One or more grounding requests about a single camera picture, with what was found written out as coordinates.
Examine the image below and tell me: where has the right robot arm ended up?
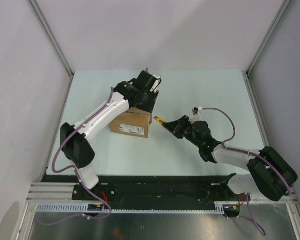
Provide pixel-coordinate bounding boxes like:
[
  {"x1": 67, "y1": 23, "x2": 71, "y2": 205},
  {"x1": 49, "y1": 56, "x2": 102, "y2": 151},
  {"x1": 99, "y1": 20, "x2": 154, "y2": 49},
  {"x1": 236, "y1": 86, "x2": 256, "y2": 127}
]
[{"x1": 162, "y1": 115, "x2": 298, "y2": 202}]

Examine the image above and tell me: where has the yellow utility knife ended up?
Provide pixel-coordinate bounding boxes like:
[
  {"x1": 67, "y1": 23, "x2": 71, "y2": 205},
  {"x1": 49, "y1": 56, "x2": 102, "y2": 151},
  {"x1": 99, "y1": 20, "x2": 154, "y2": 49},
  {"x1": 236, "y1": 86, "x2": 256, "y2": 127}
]
[{"x1": 153, "y1": 116, "x2": 166, "y2": 125}]

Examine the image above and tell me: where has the aluminium frame post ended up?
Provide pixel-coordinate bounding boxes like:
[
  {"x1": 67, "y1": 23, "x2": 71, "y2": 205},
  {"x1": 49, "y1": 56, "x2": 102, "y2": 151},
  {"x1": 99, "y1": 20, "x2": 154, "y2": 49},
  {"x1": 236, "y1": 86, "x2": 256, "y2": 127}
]
[
  {"x1": 26, "y1": 0, "x2": 75, "y2": 77},
  {"x1": 247, "y1": 0, "x2": 295, "y2": 73}
]

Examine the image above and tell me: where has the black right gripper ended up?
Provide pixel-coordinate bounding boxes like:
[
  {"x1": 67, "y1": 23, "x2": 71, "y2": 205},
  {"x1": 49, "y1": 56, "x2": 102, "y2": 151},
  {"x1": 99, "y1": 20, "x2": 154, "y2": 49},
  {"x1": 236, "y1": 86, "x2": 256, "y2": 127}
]
[{"x1": 162, "y1": 115, "x2": 202, "y2": 149}]

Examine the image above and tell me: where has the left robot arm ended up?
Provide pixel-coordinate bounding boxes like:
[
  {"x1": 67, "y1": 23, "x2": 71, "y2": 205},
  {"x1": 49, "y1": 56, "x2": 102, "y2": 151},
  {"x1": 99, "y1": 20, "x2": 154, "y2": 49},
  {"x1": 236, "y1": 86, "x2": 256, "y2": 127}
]
[{"x1": 53, "y1": 70, "x2": 162, "y2": 200}]

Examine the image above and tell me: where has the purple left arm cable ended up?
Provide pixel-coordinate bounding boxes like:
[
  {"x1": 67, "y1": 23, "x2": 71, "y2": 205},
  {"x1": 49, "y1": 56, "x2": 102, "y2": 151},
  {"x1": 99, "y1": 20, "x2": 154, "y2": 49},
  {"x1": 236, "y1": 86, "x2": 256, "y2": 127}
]
[{"x1": 37, "y1": 67, "x2": 151, "y2": 226}]

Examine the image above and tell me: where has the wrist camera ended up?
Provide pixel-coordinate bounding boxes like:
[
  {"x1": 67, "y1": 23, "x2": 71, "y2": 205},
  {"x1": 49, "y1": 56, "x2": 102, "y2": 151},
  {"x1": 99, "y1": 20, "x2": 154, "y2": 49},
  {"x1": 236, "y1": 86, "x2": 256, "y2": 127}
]
[
  {"x1": 189, "y1": 107, "x2": 203, "y2": 124},
  {"x1": 150, "y1": 74, "x2": 162, "y2": 93}
]

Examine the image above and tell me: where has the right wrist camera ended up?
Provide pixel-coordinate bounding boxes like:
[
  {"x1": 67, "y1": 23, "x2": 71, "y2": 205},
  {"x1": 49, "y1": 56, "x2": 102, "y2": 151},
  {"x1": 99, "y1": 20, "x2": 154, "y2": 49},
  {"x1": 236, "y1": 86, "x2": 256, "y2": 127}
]
[{"x1": 189, "y1": 107, "x2": 203, "y2": 124}]

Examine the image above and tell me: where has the right aluminium frame post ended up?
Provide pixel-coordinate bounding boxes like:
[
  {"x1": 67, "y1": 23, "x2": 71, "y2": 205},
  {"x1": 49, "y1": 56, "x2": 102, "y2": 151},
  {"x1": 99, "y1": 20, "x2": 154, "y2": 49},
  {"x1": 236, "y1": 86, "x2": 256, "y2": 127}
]
[{"x1": 247, "y1": 0, "x2": 295, "y2": 73}]

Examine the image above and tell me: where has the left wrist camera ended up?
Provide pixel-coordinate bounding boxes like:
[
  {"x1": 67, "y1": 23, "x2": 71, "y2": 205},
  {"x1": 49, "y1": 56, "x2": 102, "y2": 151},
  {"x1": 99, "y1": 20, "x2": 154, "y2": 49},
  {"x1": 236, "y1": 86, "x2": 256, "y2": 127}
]
[{"x1": 150, "y1": 74, "x2": 162, "y2": 93}]

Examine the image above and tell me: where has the grey slotted cable duct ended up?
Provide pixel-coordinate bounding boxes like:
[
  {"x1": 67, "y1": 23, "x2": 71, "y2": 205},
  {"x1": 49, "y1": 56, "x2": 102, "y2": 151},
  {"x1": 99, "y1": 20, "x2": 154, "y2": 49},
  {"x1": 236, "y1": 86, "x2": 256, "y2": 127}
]
[{"x1": 36, "y1": 201, "x2": 228, "y2": 215}]

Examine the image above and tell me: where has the brown cardboard express box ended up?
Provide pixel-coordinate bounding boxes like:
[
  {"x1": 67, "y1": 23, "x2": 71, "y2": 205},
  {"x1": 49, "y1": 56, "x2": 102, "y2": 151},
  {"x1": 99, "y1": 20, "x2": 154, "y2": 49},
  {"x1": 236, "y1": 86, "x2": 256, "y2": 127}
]
[{"x1": 108, "y1": 108, "x2": 152, "y2": 139}]

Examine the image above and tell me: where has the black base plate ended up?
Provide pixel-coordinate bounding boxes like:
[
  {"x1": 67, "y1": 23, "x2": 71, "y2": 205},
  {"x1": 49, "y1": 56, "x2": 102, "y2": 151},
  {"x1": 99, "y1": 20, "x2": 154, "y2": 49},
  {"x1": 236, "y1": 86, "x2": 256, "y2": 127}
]
[{"x1": 42, "y1": 174, "x2": 246, "y2": 210}]

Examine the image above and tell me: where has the left aluminium frame post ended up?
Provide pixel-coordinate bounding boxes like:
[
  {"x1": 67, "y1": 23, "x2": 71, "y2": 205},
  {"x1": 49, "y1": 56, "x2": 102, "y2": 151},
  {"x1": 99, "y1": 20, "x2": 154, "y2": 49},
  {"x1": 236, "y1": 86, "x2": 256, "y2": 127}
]
[{"x1": 26, "y1": 0, "x2": 75, "y2": 77}]

